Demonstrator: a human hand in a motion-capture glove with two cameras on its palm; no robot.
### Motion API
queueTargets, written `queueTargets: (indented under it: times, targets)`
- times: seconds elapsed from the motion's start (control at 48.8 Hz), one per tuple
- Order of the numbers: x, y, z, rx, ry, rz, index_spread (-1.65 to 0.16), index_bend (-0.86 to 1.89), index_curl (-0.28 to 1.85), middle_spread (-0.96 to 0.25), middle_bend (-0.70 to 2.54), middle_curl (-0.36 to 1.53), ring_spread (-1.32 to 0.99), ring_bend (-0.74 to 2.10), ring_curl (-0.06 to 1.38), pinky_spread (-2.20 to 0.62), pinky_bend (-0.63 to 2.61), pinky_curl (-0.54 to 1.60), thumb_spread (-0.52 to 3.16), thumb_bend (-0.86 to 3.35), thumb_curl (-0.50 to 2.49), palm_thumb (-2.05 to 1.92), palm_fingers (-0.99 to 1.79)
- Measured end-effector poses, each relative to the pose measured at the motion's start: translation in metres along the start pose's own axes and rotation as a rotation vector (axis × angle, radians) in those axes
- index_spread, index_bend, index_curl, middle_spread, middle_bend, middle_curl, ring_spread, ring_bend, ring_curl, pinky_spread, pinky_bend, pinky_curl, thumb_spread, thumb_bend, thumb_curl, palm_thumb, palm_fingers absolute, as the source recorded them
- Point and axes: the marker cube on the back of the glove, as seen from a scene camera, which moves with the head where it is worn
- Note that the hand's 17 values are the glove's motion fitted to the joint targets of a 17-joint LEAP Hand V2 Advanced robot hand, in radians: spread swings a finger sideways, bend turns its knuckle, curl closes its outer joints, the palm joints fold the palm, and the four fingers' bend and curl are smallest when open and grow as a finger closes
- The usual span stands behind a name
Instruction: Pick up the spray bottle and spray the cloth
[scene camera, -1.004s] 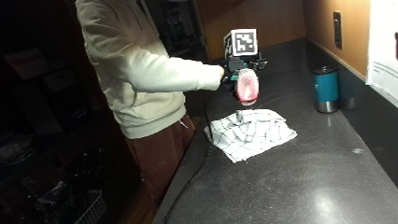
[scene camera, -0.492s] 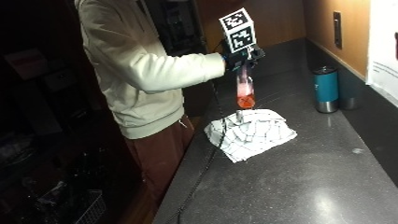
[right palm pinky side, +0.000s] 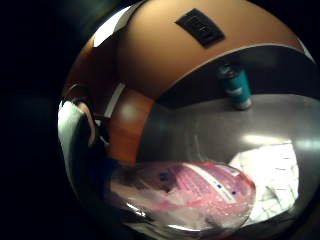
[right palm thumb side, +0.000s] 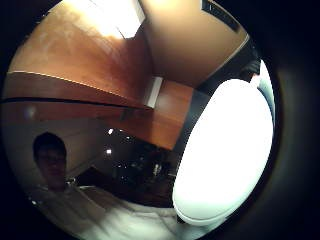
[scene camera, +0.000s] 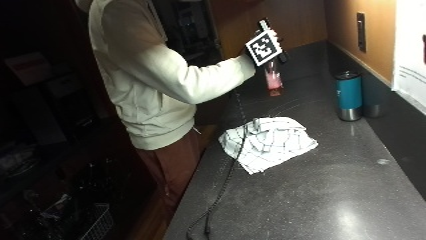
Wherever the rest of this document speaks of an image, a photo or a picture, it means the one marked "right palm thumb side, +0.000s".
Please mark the small round ceiling lamp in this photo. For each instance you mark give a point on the small round ceiling lamp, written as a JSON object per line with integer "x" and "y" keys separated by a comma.
{"x": 108, "y": 151}
{"x": 110, "y": 131}

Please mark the bright ceiling light panel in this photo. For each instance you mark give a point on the bright ceiling light panel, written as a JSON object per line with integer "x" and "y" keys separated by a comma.
{"x": 121, "y": 15}

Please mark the the person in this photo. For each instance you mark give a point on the the person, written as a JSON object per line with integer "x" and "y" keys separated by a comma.
{"x": 70, "y": 203}

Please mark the white wall panel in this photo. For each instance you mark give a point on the white wall panel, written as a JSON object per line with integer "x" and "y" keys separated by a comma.
{"x": 154, "y": 92}

